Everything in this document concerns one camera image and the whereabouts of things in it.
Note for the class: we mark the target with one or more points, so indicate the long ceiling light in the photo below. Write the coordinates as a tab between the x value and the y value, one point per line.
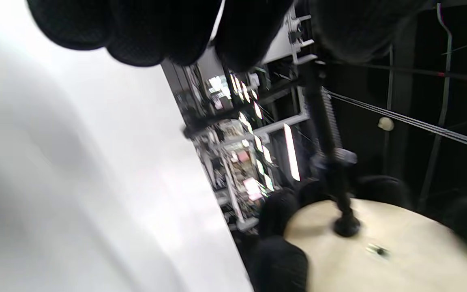
292	152

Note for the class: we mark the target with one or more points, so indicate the person's left hand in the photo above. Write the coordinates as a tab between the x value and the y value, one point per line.
156	28

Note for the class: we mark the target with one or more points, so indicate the round wooden disc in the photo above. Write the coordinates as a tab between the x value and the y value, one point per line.
399	259

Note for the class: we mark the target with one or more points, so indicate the black metal C clamp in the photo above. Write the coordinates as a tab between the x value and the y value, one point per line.
330	121

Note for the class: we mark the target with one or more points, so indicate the person's right hand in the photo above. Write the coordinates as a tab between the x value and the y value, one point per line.
278	267

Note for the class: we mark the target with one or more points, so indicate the round white ceiling sensor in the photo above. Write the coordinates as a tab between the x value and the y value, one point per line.
386	123

